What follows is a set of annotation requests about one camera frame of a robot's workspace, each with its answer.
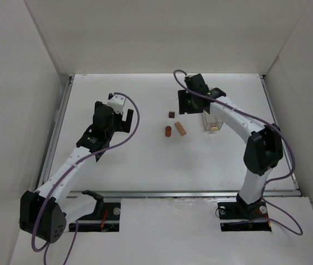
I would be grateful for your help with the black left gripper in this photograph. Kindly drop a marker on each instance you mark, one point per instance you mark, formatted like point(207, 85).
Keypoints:
point(128, 120)

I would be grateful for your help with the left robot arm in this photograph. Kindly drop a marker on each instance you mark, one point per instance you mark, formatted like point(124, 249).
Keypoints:
point(45, 213)

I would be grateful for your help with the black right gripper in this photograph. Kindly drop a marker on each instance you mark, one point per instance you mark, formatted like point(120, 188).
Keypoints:
point(184, 102)

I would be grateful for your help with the orange wood cylinder block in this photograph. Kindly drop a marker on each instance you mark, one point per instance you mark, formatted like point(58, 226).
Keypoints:
point(168, 131)

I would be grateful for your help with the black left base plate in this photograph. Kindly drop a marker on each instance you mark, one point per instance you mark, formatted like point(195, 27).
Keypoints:
point(93, 216)

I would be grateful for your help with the clear plastic box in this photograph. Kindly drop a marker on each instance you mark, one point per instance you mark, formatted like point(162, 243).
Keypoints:
point(211, 122)

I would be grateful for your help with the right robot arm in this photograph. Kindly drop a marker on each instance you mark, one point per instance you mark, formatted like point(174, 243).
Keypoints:
point(264, 148)

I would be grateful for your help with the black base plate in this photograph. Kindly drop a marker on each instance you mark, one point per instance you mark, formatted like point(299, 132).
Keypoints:
point(238, 217)
point(93, 216)

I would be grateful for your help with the light engraved wood block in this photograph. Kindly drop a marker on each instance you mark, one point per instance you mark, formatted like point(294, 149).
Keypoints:
point(180, 128)

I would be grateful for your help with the front aluminium rail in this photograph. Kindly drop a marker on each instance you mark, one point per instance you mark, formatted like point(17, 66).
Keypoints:
point(192, 194)

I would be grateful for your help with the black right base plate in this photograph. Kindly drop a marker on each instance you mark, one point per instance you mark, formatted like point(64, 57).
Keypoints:
point(238, 217)

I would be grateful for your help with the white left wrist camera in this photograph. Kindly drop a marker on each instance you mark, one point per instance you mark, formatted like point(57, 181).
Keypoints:
point(116, 102)

